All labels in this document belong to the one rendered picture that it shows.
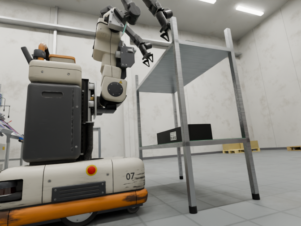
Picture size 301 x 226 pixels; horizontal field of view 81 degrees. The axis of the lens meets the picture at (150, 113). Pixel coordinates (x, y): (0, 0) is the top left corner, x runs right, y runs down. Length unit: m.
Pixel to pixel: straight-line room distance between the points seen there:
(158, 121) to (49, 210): 5.55
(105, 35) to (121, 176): 0.93
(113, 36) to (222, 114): 6.83
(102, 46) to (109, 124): 4.60
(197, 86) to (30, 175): 6.93
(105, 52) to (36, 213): 1.00
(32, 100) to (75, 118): 0.21
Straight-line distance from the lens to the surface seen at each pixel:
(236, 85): 1.28
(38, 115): 1.01
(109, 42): 1.40
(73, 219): 0.98
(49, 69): 1.07
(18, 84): 6.36
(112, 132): 5.80
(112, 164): 0.96
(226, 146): 7.02
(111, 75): 1.25
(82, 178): 0.93
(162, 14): 1.48
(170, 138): 1.41
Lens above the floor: 0.32
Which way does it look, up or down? 12 degrees up
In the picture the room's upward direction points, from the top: 4 degrees counter-clockwise
